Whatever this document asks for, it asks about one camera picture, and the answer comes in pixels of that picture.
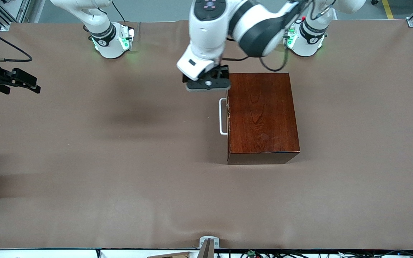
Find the small green connector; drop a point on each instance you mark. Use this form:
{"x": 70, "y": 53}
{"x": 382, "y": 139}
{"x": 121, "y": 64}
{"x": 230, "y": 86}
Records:
{"x": 252, "y": 253}

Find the dark red wooden cabinet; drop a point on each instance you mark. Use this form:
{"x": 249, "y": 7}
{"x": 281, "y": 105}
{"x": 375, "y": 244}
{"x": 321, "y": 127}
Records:
{"x": 264, "y": 118}

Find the brown cardboard piece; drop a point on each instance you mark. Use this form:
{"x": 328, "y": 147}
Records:
{"x": 174, "y": 255}

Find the aluminium frame rack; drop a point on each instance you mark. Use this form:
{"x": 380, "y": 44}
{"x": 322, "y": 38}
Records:
{"x": 13, "y": 10}

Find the small metal bracket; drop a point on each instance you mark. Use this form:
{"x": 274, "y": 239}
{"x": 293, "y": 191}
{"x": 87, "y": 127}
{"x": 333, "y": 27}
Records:
{"x": 209, "y": 238}

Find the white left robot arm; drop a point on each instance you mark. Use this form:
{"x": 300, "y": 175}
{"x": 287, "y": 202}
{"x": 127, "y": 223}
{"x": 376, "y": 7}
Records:
{"x": 256, "y": 32}

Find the light wooden drawer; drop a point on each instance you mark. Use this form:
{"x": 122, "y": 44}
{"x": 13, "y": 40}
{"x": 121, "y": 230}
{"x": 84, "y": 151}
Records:
{"x": 221, "y": 114}

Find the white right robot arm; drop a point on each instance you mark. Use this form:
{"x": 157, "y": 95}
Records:
{"x": 106, "y": 39}

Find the brown table cover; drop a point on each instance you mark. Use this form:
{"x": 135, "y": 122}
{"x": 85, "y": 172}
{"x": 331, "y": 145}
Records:
{"x": 120, "y": 179}

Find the beige metal bar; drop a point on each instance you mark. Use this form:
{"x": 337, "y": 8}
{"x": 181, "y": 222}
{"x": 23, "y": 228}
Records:
{"x": 206, "y": 251}

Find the yellow floor tape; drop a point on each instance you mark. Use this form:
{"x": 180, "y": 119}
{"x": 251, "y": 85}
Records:
{"x": 388, "y": 9}

